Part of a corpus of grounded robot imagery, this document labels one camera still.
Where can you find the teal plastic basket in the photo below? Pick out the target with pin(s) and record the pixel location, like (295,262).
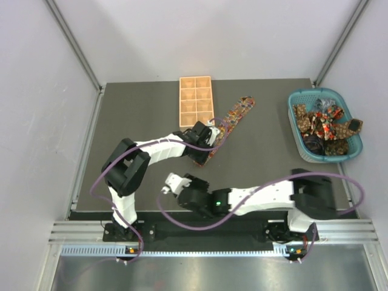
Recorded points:
(308,98)

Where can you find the red floral tie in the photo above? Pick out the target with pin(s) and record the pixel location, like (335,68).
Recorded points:
(323,123)

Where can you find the blue grey tie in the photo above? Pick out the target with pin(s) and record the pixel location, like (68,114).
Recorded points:
(322,104)

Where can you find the grey slotted cable duct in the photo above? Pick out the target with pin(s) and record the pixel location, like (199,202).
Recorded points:
(127,251)

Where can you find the colourful banana print tie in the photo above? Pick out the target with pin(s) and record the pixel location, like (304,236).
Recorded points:
(238,112)

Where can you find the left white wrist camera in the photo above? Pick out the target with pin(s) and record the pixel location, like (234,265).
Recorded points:
(214,134)

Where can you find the wooden eight-compartment box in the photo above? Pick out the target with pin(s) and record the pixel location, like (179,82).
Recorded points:
(195,101)

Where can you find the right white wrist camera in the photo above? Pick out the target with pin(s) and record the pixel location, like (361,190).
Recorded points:
(175,184)

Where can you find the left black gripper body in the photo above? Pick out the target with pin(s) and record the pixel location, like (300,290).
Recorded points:
(199,156)

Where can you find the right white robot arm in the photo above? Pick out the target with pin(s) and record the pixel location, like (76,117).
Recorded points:
(306,199)

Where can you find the dark rolled tie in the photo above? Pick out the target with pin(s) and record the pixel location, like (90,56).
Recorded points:
(314,144)

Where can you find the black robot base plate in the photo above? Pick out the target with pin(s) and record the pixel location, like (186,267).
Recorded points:
(192,232)

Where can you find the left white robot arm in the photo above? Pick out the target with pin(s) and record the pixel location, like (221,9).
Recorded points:
(125,168)

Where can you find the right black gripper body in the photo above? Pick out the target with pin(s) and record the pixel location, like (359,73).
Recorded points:
(196,183)

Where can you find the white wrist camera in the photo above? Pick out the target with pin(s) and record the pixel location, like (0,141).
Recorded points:
(214,134)
(175,184)

